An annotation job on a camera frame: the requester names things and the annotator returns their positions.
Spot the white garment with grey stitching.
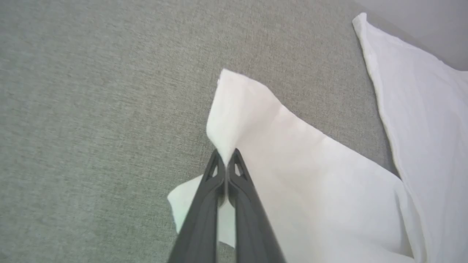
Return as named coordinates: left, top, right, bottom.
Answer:
left=167, top=12, right=468, bottom=263

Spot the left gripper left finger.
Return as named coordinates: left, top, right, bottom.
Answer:
left=167, top=148, right=226, bottom=263

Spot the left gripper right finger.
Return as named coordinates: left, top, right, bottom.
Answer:
left=227, top=148, right=287, bottom=263

